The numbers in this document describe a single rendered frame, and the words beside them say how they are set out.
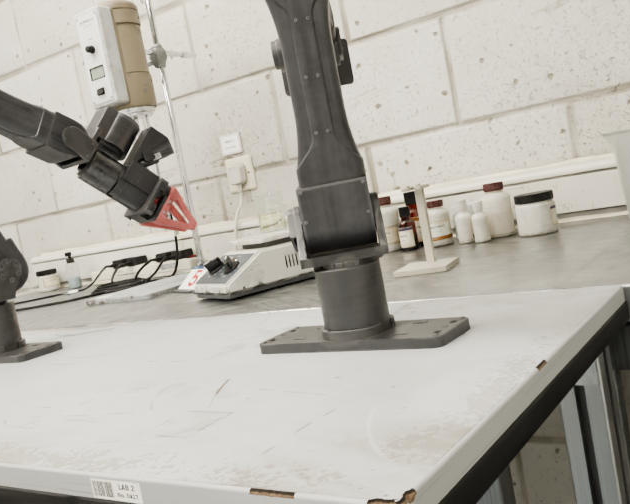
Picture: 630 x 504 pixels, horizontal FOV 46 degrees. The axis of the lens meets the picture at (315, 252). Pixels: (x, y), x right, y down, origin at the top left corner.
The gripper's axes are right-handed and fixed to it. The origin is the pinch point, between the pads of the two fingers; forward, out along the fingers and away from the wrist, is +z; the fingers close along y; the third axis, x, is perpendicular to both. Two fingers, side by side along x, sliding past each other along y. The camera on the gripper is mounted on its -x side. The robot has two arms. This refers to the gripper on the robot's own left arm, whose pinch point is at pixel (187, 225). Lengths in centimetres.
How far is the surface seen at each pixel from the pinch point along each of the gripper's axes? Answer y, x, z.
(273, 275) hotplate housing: -12.0, 3.0, 12.9
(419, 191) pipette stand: -34.0, -13.9, 18.2
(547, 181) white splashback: -27, -37, 50
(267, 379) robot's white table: -63, 26, -10
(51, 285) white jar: 109, 6, 9
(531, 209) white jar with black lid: -34, -25, 41
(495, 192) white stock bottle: -24, -29, 41
